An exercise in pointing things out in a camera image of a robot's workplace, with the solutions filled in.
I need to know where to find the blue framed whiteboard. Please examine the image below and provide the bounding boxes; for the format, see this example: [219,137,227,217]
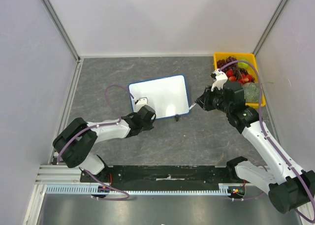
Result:
[128,75,189,119]

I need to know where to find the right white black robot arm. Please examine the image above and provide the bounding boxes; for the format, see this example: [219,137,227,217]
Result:
[195,81,315,214]

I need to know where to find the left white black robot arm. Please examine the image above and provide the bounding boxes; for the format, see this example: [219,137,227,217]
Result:
[52,105,156,182]

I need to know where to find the red cherry cluster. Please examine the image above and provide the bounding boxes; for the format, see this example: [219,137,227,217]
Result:
[225,68,255,85]

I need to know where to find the dark red grape bunch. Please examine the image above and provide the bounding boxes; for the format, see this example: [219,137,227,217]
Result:
[217,56,237,72]

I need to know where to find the netted green melon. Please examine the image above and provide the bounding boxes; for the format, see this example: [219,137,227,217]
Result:
[243,82,260,103]

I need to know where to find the yellow plastic bin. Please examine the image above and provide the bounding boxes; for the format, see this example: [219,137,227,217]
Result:
[214,52,265,109]

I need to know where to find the light green apple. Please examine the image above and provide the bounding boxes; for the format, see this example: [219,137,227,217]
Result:
[237,58,249,69]

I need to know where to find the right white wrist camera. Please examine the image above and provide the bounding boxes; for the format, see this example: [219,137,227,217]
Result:
[211,69,228,92]

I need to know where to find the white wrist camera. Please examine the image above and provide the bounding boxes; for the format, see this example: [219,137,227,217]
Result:
[211,69,228,92]
[133,97,148,112]

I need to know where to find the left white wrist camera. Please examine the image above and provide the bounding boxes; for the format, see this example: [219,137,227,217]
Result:
[133,97,148,112]

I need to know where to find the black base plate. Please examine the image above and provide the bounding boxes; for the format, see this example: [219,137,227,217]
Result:
[95,165,244,191]

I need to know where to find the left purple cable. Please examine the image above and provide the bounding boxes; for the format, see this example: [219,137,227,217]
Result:
[57,85,135,201]

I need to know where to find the right aluminium frame post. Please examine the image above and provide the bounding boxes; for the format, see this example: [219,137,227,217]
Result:
[252,0,289,56]

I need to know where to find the aluminium frame post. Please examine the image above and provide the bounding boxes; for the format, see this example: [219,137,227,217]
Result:
[41,0,81,62]
[252,0,289,56]

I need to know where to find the left aluminium frame post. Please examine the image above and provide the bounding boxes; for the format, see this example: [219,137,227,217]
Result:
[41,0,81,62]

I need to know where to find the slotted cable duct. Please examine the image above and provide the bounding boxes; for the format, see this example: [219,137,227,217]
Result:
[46,185,231,196]

